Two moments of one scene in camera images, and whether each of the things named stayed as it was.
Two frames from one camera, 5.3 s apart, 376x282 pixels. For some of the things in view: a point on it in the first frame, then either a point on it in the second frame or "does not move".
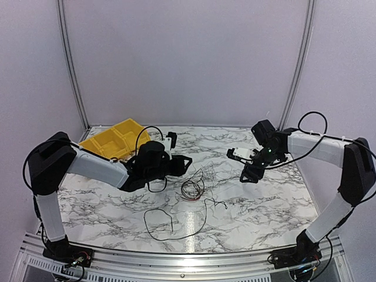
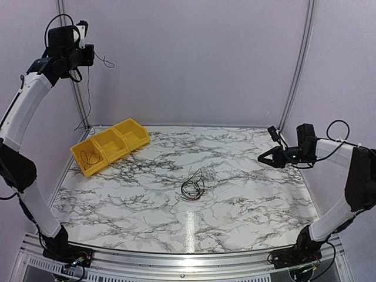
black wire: (172, 223) → (108, 64)
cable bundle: (202, 180) does not move
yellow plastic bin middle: (111, 143) does not move
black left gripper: (179, 170) → (89, 60)
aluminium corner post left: (69, 66) does not move
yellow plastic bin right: (134, 134) does not move
